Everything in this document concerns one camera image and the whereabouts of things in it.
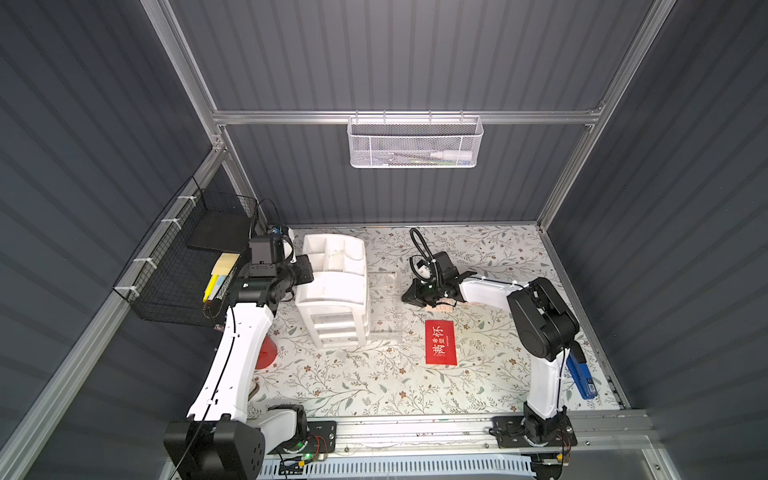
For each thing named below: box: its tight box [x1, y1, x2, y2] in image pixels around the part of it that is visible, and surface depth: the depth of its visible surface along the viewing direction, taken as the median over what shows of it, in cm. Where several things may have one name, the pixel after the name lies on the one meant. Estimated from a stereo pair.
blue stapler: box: [566, 351, 598, 400], surface depth 82 cm
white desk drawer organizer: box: [295, 234, 370, 348], surface depth 80 cm
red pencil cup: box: [255, 335, 278, 370], surface depth 88 cm
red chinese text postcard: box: [425, 320, 457, 365], surface depth 92 cm
